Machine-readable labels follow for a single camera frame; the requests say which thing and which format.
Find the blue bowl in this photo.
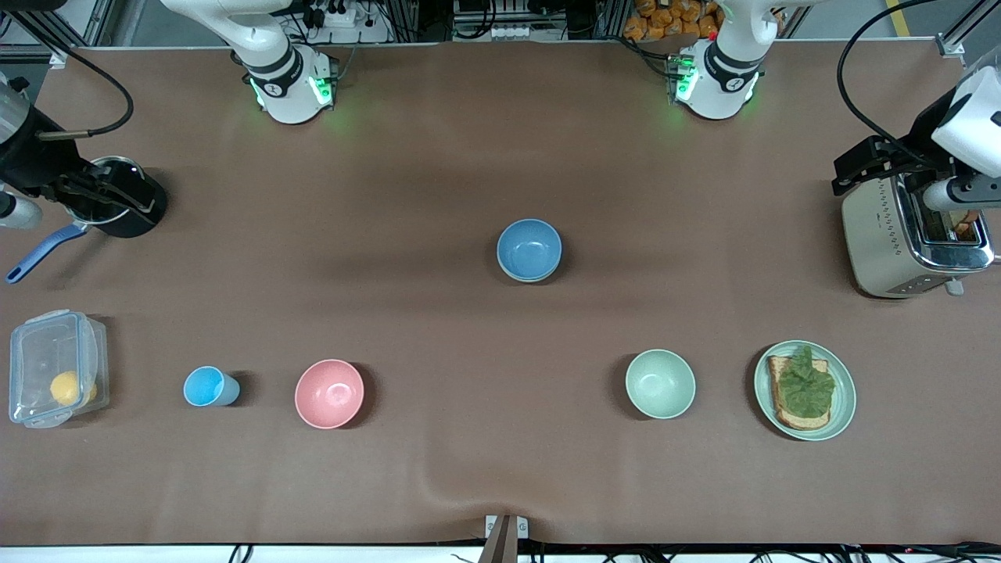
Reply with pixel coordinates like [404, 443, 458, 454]
[497, 218, 563, 281]

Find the pink bowl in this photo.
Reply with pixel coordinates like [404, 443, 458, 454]
[295, 359, 365, 430]

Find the glass lid with blue knob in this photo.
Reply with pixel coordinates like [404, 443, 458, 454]
[64, 156, 146, 228]

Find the beige metal toaster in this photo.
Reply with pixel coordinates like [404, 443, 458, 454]
[841, 172, 998, 299]

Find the clear plastic food container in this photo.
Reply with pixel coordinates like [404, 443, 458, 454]
[9, 310, 110, 429]

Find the yellow lemon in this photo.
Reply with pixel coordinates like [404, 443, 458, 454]
[50, 371, 99, 407]

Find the green lettuce leaf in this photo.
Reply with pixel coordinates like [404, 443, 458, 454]
[777, 345, 836, 419]

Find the blue plastic cup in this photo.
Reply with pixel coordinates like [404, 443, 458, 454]
[183, 366, 241, 407]

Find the light green plate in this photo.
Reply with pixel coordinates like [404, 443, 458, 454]
[754, 340, 857, 442]

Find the orange snack bag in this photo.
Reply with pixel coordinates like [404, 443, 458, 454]
[623, 0, 783, 41]

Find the toast slice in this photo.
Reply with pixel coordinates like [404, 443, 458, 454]
[767, 356, 831, 431]

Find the white power strip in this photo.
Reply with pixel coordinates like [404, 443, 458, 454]
[452, 22, 568, 42]
[301, 0, 392, 45]

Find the brown table cover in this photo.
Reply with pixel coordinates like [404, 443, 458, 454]
[0, 41, 1001, 547]

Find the black pot with blue handle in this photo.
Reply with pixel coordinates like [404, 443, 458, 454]
[6, 156, 168, 284]

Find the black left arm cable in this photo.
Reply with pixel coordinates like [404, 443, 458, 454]
[836, 0, 951, 157]

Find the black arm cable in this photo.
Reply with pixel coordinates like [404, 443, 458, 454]
[12, 12, 134, 142]
[836, 0, 951, 157]

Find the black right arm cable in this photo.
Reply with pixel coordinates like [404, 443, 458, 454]
[12, 12, 134, 142]

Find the aluminium frame post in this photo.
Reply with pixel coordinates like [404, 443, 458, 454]
[0, 0, 118, 49]
[938, 0, 1001, 57]

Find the black floor cable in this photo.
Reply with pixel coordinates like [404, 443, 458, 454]
[884, 541, 1001, 559]

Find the metal edge bracket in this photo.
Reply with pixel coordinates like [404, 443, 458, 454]
[485, 515, 529, 563]

